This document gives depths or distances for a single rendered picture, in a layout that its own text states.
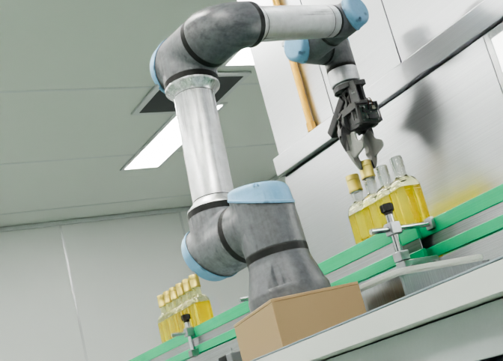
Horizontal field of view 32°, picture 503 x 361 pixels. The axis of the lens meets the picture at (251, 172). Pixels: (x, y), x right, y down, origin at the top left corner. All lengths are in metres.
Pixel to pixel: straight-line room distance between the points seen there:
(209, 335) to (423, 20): 1.12
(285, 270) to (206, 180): 0.29
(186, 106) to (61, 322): 6.13
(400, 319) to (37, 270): 6.87
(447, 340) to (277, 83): 1.71
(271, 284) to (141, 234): 6.78
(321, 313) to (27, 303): 6.39
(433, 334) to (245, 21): 0.86
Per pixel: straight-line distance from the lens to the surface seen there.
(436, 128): 2.16
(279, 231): 1.57
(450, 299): 1.06
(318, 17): 1.99
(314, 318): 1.52
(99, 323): 7.96
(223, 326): 2.61
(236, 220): 1.61
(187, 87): 1.83
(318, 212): 2.62
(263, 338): 1.54
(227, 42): 1.80
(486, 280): 1.00
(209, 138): 1.77
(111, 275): 8.10
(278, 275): 1.56
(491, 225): 1.83
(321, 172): 2.59
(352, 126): 2.17
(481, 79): 2.05
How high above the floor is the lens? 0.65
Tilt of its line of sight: 15 degrees up
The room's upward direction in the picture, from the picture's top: 15 degrees counter-clockwise
